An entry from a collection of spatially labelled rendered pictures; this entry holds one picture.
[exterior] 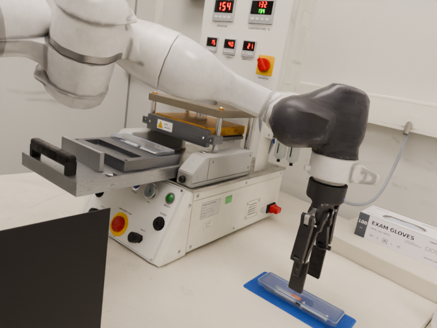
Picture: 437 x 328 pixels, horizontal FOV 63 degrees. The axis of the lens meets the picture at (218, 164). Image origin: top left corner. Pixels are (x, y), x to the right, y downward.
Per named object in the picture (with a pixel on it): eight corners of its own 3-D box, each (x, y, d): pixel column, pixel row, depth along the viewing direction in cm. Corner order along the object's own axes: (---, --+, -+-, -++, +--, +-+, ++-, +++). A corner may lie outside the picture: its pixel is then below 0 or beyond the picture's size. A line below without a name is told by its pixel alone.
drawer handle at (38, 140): (38, 155, 78) (39, 136, 77) (76, 175, 69) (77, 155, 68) (28, 155, 76) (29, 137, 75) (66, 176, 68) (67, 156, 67)
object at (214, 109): (199, 122, 126) (204, 84, 123) (275, 143, 108) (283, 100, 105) (145, 123, 107) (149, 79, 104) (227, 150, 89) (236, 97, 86)
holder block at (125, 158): (127, 144, 99) (128, 135, 99) (179, 164, 88) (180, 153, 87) (72, 148, 86) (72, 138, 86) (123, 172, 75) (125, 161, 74)
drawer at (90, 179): (129, 155, 102) (131, 129, 100) (185, 179, 90) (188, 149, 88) (21, 168, 79) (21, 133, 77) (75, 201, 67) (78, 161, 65)
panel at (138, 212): (80, 217, 100) (109, 156, 102) (153, 263, 83) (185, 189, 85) (75, 215, 98) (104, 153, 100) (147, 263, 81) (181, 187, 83)
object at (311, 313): (255, 287, 81) (257, 279, 80) (268, 279, 85) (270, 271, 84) (333, 333, 70) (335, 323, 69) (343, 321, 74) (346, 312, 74)
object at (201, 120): (192, 124, 119) (196, 95, 116) (247, 140, 106) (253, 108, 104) (153, 125, 105) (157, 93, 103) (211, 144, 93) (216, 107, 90)
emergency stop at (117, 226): (112, 228, 93) (119, 214, 93) (122, 234, 91) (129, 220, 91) (108, 228, 92) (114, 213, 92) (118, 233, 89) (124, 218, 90)
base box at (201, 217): (200, 185, 143) (207, 144, 139) (283, 220, 122) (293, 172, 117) (77, 215, 101) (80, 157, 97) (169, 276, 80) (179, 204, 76)
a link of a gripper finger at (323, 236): (313, 205, 73) (316, 202, 74) (311, 244, 80) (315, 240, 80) (331, 212, 71) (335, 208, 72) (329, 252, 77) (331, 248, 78)
